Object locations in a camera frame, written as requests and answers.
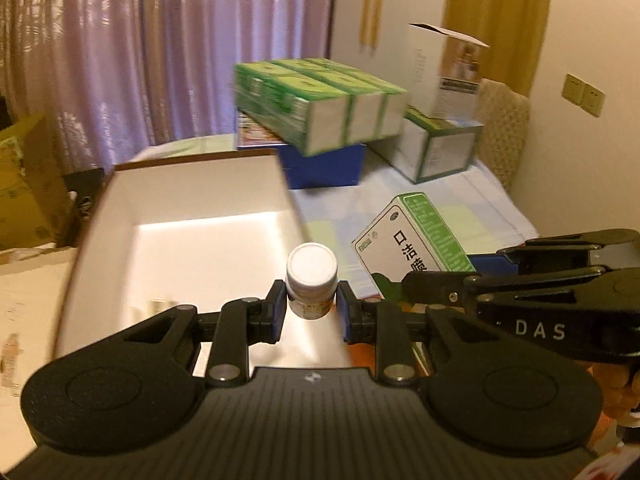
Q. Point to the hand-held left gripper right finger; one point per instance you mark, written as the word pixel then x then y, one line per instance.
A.
pixel 344 315

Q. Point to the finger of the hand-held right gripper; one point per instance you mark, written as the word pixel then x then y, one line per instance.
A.
pixel 435 287
pixel 565 242

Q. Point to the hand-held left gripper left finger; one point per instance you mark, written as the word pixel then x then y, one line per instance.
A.
pixel 276 310

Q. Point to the white pill bottle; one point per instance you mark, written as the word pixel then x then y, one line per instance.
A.
pixel 311 270

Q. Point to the green and white medicine box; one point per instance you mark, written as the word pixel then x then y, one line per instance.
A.
pixel 395 245

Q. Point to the brown shoe box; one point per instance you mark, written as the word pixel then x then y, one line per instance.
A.
pixel 200 195

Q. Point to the person's right hand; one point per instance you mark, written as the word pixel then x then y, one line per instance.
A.
pixel 620 385

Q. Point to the checked blanket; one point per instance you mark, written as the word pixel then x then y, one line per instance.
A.
pixel 450 210

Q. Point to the quilted chair back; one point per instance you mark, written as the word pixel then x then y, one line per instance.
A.
pixel 502 130

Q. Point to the green and white carton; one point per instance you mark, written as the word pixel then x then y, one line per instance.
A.
pixel 440 150

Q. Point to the red patterned clothing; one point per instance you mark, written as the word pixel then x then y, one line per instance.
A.
pixel 607 465

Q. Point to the green tissue pack bundle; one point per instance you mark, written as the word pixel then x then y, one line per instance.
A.
pixel 320 105

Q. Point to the black bag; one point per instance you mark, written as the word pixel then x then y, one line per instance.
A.
pixel 85 200

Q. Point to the cartoon printed bedsheet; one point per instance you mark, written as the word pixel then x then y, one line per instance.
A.
pixel 25 320

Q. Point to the brown cardboard box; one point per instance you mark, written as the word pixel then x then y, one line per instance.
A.
pixel 25 185

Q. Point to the purple patterned curtain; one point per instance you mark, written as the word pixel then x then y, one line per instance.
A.
pixel 150 50

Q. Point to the wall socket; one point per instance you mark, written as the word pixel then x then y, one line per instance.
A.
pixel 572 89
pixel 592 101

